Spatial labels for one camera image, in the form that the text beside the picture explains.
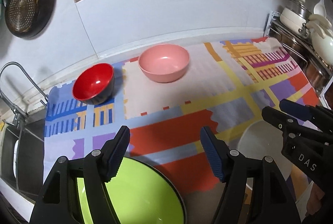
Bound white pan with lid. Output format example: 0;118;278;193
279;0;311;36

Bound metal dish rack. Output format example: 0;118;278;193
264;11;332;108

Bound pink bowl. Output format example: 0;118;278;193
138;44;190;83

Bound green plate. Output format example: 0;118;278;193
76;156;187;224

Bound chrome sink faucet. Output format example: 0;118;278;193
0;61;49;128

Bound colourful patterned table mat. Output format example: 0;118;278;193
43;37;319;195

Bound white ceramic pot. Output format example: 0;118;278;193
306;21;332;66

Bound white ladle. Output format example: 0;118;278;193
313;0;327;18

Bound white bowl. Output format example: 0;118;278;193
236;120;292;180

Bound red and black bowl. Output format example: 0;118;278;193
72;63;115;106

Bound operator right hand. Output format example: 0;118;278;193
305;183;324;216

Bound steel kitchen sink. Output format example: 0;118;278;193
1;119;45;202

